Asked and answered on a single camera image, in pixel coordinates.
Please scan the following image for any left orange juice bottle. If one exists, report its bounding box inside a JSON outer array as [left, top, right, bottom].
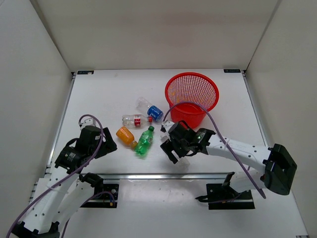
[[116, 126, 138, 149]]

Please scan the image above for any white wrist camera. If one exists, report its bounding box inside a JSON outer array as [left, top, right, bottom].
[[160, 120, 174, 133], [78, 117, 96, 130]]

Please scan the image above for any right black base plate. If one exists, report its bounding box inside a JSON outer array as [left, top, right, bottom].
[[195, 183, 255, 210]]

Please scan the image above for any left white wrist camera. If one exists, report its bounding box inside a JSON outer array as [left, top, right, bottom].
[[78, 117, 96, 130]]

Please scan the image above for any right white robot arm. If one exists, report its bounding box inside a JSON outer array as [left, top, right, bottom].
[[160, 120, 297, 203]]

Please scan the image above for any red plastic mesh bin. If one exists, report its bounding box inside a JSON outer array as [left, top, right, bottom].
[[165, 72, 219, 128]]

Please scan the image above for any black corner label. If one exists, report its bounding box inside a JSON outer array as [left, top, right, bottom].
[[223, 69, 241, 73], [77, 70, 94, 75]]

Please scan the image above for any aluminium table rail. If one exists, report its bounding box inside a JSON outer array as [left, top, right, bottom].
[[45, 69, 266, 179]]

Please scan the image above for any left black corner label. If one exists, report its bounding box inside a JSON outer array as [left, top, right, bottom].
[[77, 70, 94, 75]]

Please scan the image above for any red label clear bottle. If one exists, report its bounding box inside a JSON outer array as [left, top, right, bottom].
[[122, 114, 153, 129]]

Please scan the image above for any blue label clear bottle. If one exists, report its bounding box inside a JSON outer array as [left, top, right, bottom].
[[136, 97, 164, 122]]

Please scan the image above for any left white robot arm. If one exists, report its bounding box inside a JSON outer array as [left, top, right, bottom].
[[7, 125, 117, 238]]

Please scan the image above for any green soda bottle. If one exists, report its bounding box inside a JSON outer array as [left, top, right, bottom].
[[135, 126, 155, 156]]

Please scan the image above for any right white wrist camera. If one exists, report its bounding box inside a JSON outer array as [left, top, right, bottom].
[[160, 120, 174, 133]]

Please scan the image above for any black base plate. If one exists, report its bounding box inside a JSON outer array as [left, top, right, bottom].
[[195, 183, 255, 210], [81, 180, 119, 209]]

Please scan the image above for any clear ribbed water bottle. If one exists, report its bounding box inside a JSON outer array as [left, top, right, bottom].
[[161, 135, 190, 171]]

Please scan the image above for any right black corner label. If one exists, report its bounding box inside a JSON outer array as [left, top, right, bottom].
[[223, 69, 241, 73]]

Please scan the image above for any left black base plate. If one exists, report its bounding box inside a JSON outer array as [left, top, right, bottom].
[[81, 180, 119, 209]]

